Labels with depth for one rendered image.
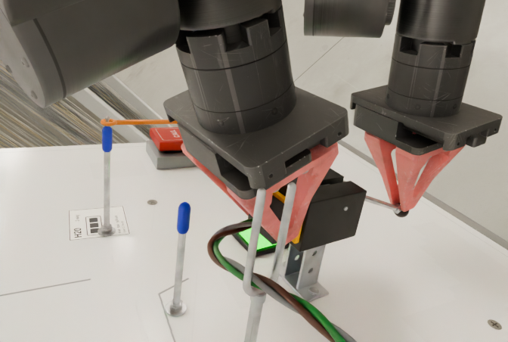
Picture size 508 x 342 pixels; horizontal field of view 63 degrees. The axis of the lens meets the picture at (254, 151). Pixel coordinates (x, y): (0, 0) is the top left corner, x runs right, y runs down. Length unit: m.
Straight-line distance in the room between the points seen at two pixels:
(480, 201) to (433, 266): 1.15
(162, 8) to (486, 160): 1.56
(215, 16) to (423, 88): 0.19
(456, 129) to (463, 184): 1.30
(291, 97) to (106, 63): 0.10
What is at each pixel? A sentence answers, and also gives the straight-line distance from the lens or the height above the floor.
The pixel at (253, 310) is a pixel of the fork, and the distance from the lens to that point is 0.21.
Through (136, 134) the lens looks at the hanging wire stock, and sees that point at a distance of 1.04.
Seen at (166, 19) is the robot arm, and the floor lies 1.29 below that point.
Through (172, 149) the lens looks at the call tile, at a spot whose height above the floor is 1.10.
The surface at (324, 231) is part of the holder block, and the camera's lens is 0.31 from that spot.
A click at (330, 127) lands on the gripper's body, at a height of 1.20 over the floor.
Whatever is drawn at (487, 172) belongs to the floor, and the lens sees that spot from 1.64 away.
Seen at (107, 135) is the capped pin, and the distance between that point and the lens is 0.35.
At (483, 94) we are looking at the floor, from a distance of 1.86.
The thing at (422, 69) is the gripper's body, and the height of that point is 1.12.
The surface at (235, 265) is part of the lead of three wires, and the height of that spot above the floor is 1.19.
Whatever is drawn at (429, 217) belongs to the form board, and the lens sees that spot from 0.52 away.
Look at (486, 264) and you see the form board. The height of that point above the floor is 0.91.
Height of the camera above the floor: 1.33
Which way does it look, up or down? 36 degrees down
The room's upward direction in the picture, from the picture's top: 45 degrees counter-clockwise
